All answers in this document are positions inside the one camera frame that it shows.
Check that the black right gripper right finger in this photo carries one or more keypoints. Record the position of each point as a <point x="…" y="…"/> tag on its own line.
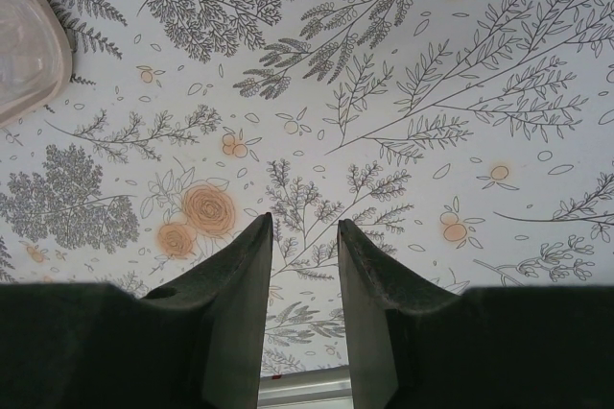
<point x="479" y="346"/>

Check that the aluminium frame base rails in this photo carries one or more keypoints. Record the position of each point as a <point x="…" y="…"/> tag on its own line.
<point x="307" y="390"/>

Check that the floral tablecloth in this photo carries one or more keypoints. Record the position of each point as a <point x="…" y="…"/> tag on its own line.
<point x="384" y="92"/>

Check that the pink rectangular tray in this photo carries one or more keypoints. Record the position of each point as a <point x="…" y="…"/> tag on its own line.
<point x="58" y="85"/>

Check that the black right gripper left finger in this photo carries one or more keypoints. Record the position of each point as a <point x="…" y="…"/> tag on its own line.
<point x="120" y="346"/>

